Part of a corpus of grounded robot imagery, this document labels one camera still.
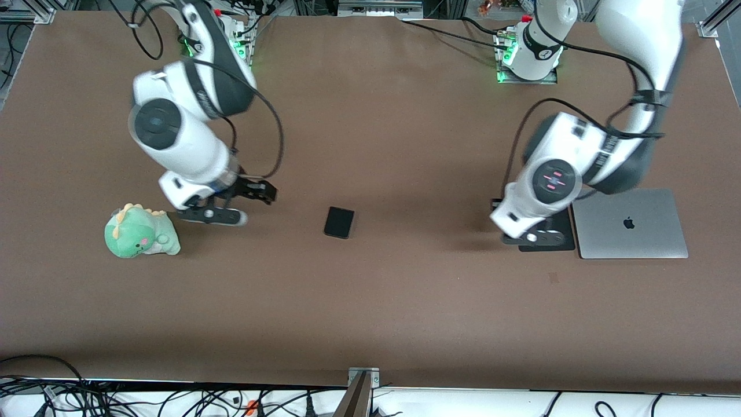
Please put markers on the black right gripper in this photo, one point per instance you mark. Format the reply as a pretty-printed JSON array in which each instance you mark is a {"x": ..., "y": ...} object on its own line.
[{"x": 249, "y": 187}]

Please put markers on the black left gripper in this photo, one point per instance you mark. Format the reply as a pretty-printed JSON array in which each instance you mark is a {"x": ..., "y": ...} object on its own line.
[{"x": 496, "y": 200}]

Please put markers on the small black square box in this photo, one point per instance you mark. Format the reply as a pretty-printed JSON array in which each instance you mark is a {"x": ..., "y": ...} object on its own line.
[{"x": 339, "y": 222}]

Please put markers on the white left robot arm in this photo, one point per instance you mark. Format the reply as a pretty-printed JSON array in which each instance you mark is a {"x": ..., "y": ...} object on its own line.
[{"x": 608, "y": 145}]

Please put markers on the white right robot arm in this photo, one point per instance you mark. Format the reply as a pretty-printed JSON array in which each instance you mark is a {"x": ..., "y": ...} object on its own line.
[{"x": 191, "y": 116}]

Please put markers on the black mouse pad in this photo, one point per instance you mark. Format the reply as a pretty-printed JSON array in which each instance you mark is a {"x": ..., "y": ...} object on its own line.
[{"x": 564, "y": 229}]

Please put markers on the green dinosaur plush toy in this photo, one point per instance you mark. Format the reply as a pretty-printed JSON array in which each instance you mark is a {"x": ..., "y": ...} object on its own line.
[{"x": 139, "y": 233}]

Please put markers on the silver laptop with apple logo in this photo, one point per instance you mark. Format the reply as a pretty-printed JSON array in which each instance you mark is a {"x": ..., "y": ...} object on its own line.
[{"x": 631, "y": 226}]

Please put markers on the grey device box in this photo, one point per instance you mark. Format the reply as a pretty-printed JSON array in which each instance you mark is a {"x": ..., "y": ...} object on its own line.
[{"x": 380, "y": 7}]

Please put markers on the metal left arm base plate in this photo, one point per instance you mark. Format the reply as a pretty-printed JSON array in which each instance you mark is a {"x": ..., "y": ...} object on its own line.
[{"x": 509, "y": 75}]

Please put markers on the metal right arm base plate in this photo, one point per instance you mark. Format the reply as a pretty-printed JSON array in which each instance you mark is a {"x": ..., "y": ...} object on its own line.
[{"x": 246, "y": 49}]

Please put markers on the metal table edge bracket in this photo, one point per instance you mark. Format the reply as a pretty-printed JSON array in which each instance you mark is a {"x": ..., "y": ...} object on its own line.
[{"x": 360, "y": 391}]

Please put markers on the aluminium frame profile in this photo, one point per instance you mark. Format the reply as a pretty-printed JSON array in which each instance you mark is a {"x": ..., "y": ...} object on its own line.
[
  {"x": 718, "y": 20},
  {"x": 35, "y": 11}
]

